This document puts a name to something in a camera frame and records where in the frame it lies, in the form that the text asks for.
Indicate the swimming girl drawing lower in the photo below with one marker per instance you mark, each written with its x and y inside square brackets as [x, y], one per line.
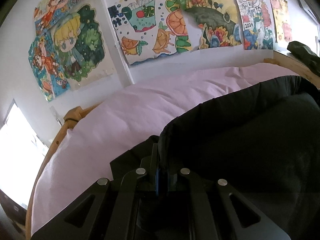
[46, 67]

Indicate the orange hair girl drawing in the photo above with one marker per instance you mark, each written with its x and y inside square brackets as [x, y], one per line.
[49, 12]

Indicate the bright window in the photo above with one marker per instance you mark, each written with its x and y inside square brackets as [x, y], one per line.
[22, 153]

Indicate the white air conditioner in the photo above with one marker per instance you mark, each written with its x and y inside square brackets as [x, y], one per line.
[308, 10]

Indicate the black puffer jacket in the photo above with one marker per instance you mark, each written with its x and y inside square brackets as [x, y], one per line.
[264, 141]

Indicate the pink pigs drawing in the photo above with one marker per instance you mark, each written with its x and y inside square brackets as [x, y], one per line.
[280, 15]

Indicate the pink bed sheet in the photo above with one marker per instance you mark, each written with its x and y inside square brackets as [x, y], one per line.
[125, 124]

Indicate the landscape hill drawing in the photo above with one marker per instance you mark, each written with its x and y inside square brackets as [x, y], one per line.
[218, 20]

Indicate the dark green jacket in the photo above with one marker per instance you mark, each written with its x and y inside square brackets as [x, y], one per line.
[305, 55]

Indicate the wooden bed frame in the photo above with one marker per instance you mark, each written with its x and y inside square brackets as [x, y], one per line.
[50, 154]

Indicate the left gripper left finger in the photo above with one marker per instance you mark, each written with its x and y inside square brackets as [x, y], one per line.
[106, 206]

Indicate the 2024 dragon drawing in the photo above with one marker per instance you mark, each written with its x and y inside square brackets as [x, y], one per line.
[256, 24]

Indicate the juice and oranges drawing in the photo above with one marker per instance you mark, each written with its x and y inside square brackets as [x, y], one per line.
[148, 29]

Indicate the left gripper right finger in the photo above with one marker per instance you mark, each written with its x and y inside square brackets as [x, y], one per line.
[200, 207]

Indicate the blond boy drawing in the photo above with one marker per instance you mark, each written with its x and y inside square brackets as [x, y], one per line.
[80, 43]

